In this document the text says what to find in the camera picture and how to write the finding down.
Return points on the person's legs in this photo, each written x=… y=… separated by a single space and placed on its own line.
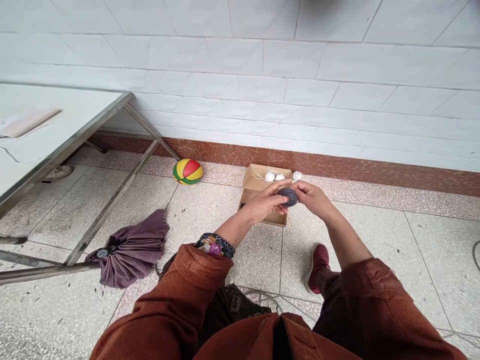
x=318 y=270

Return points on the person's body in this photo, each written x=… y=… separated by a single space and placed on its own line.
x=270 y=341

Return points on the person's right fingers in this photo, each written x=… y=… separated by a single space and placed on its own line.
x=302 y=193

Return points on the red yellow green ball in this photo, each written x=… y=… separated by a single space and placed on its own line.
x=188 y=171

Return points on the purple grey yarn ball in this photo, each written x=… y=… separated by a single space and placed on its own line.
x=288 y=197

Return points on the person's left index finger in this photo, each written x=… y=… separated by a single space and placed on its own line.
x=279 y=185

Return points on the purple folded umbrella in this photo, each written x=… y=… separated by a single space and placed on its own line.
x=129 y=249

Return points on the white yarn ball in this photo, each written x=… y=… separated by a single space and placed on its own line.
x=297 y=176
x=269 y=175
x=281 y=177

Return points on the beige cloth sheet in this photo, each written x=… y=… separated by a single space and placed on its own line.
x=26 y=120

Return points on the grey worn shoe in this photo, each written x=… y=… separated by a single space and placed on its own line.
x=60 y=171

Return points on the person's left thumb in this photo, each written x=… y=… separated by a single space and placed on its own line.
x=281 y=209

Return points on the beige yarn strand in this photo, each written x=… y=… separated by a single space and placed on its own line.
x=255 y=176

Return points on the person's right hand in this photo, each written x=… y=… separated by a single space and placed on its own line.
x=317 y=200

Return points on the steel frame table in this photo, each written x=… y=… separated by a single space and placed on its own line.
x=78 y=112

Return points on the open cardboard box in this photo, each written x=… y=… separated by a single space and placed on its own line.
x=275 y=218

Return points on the person's left hand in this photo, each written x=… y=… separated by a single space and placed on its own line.
x=262 y=204

